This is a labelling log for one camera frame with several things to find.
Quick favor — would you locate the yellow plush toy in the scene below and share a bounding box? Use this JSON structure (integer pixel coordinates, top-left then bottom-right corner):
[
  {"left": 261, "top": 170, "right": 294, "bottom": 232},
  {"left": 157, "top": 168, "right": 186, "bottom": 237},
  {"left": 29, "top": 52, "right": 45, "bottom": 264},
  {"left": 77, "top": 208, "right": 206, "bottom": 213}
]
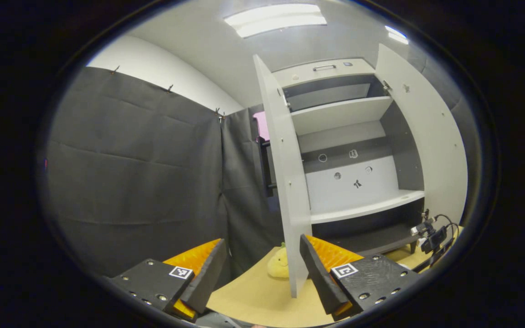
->
[{"left": 267, "top": 243, "right": 290, "bottom": 278}]

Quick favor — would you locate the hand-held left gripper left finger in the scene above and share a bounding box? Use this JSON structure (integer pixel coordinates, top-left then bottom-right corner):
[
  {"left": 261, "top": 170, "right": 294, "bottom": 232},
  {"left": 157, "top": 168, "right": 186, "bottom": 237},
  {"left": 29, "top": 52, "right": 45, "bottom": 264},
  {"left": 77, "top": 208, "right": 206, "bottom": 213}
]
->
[{"left": 110, "top": 238, "right": 227, "bottom": 324}]

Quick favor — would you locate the large ceiling light panel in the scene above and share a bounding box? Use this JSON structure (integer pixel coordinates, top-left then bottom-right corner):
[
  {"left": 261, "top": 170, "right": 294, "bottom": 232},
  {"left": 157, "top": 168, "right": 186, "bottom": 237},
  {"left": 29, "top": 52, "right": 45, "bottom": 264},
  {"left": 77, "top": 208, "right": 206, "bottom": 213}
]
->
[{"left": 224, "top": 4, "right": 328, "bottom": 38}]

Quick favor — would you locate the black camera stand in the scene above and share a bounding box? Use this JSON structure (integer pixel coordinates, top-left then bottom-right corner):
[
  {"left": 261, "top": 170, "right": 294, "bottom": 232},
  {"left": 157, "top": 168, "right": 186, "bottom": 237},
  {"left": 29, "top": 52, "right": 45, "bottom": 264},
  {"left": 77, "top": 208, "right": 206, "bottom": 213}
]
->
[{"left": 411, "top": 210, "right": 461, "bottom": 274}]

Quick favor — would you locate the grey white shoe cabinet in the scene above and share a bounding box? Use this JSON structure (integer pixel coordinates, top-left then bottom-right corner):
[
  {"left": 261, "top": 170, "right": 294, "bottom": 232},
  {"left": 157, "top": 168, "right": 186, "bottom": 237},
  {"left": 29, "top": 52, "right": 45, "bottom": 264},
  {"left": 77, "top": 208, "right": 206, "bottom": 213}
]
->
[{"left": 272, "top": 58, "right": 427, "bottom": 256}]

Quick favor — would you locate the light grey cabinet door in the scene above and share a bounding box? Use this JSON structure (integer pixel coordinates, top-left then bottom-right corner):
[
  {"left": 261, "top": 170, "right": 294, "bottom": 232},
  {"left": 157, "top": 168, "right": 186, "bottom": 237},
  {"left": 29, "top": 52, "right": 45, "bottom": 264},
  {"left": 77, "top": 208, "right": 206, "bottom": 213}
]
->
[
  {"left": 374, "top": 43, "right": 469, "bottom": 228},
  {"left": 252, "top": 54, "right": 314, "bottom": 299}
]

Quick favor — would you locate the black left door handle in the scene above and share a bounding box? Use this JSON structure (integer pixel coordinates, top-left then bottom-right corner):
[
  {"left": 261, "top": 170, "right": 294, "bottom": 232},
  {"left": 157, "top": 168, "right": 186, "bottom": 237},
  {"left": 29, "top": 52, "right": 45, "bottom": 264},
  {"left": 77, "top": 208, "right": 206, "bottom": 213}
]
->
[{"left": 257, "top": 136, "right": 278, "bottom": 197}]

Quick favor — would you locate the small ceiling light panel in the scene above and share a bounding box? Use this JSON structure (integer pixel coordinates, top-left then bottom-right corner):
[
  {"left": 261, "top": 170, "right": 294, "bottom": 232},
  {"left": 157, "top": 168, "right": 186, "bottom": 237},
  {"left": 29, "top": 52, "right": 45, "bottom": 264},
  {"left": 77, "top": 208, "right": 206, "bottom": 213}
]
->
[{"left": 385, "top": 25, "right": 410, "bottom": 45}]

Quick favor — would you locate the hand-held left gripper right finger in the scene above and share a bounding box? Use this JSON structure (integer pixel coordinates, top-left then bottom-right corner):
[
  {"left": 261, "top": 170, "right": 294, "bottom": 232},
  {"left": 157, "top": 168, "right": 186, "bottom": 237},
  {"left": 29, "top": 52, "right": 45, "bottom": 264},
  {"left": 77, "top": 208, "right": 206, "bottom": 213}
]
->
[{"left": 299, "top": 234, "right": 420, "bottom": 322}]

